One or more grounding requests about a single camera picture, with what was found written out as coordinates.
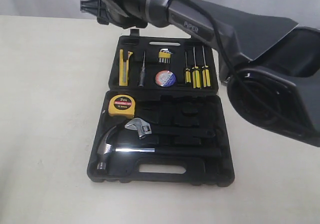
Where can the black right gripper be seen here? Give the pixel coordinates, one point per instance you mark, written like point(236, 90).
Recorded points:
point(121, 13)

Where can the yellow black utility knife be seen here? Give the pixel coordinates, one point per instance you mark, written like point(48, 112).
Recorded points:
point(124, 60)

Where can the black electrical tape roll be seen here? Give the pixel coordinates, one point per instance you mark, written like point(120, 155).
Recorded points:
point(165, 78)

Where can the yellow 2m tape measure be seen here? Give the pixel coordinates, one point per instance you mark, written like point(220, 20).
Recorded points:
point(122, 105)

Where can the black plastic tool case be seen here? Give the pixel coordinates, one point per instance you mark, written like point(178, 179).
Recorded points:
point(179, 105)

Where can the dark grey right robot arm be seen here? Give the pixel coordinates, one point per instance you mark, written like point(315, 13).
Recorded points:
point(270, 64)

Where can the yellow hex key set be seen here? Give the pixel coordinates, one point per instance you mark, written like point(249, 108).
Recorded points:
point(164, 56)

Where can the clear test pen screwdriver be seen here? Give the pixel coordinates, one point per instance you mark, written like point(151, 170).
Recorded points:
point(142, 71)

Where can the short yellow black screwdriver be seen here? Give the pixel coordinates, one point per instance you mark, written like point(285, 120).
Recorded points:
point(187, 72)

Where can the middle yellow black screwdriver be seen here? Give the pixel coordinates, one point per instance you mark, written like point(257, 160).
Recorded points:
point(196, 79)

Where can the right yellow black screwdriver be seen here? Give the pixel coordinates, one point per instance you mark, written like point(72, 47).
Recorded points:
point(205, 71)

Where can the adjustable wrench black handle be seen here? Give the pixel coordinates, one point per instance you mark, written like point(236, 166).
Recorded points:
point(144, 128)

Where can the steel claw hammer black handle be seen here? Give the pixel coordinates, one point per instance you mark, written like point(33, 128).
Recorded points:
point(105, 150)

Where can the pliers orange black handles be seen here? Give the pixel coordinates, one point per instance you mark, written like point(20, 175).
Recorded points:
point(226, 80)

